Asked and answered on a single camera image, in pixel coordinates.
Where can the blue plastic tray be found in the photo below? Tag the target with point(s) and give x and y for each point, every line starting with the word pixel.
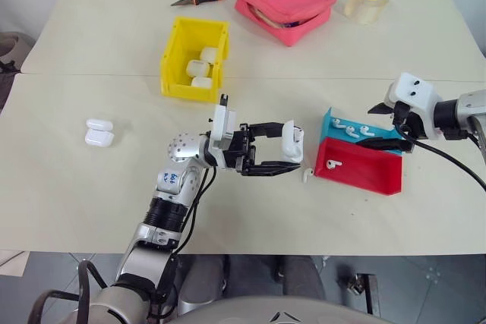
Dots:
pixel 383 134

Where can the silver robot torso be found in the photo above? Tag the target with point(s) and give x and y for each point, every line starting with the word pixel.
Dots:
pixel 243 310

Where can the dark grey rounded leg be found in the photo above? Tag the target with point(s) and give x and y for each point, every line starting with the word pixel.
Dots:
pixel 207 278
pixel 302 276

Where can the translucent tape roll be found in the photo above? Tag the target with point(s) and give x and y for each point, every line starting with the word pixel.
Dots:
pixel 365 6

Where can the red plastic tray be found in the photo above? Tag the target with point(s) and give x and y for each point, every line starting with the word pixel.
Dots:
pixel 364 172

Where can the white earbud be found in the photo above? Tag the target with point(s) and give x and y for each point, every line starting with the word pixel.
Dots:
pixel 337 123
pixel 366 130
pixel 307 174
pixel 351 131
pixel 333 164

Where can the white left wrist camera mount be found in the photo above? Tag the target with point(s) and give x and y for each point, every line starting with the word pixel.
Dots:
pixel 224 123

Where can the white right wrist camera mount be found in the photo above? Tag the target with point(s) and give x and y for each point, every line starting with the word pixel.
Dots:
pixel 414 90

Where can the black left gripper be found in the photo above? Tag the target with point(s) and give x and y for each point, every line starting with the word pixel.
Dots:
pixel 237 145

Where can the white flat board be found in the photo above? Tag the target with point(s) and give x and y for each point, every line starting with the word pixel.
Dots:
pixel 11 261

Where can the yellow plastic bin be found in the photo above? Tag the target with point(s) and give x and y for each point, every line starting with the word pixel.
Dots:
pixel 180 85

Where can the grey chair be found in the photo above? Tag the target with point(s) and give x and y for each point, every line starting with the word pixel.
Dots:
pixel 11 51

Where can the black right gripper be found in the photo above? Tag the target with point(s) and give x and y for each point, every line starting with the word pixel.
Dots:
pixel 415 124

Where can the rusty metal stand post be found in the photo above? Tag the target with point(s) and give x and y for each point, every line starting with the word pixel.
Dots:
pixel 368 293

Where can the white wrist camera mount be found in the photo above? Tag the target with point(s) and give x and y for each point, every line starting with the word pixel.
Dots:
pixel 224 123
pixel 414 90

